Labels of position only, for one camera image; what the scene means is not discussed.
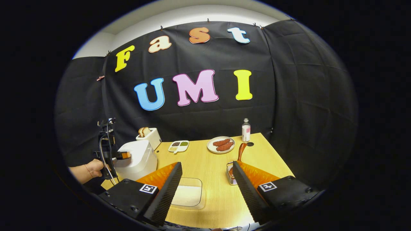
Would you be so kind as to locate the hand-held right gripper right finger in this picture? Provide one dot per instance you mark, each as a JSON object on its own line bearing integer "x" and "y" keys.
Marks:
{"x": 249, "y": 195}

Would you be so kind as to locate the small bottle with pink label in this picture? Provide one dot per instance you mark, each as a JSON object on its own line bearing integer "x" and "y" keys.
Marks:
{"x": 246, "y": 133}

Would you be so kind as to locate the white divided dish of beans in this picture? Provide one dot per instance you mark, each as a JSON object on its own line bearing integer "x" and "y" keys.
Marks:
{"x": 179, "y": 150}

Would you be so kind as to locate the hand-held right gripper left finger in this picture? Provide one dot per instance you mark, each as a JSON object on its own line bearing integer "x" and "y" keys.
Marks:
{"x": 167, "y": 195}

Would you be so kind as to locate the toasted bread slice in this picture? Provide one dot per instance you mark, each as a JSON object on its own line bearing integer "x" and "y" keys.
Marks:
{"x": 146, "y": 131}
{"x": 141, "y": 132}

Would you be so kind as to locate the brown wooden spoon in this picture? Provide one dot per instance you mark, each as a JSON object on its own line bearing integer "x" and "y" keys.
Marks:
{"x": 241, "y": 152}

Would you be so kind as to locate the white rice cooker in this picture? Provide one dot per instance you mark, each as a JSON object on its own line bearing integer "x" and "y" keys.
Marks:
{"x": 141, "y": 160}

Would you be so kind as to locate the clear box of white rice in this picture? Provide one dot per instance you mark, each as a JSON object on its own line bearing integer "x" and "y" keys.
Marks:
{"x": 189, "y": 195}

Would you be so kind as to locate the white round plate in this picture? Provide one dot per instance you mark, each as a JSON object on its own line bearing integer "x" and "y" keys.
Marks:
{"x": 210, "y": 148}

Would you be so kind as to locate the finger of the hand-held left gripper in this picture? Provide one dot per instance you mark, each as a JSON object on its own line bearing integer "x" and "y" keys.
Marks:
{"x": 123, "y": 155}

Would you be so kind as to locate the pink clothes peg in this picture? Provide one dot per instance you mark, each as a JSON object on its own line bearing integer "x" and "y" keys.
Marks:
{"x": 100, "y": 78}

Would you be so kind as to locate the black backdrop cloth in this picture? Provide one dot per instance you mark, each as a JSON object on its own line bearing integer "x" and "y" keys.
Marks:
{"x": 305, "y": 96}

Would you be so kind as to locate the brown sausage piece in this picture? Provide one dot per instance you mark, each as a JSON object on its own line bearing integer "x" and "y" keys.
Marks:
{"x": 224, "y": 146}
{"x": 221, "y": 142}

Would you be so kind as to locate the white toaster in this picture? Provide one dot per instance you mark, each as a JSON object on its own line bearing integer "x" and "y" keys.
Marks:
{"x": 153, "y": 140}

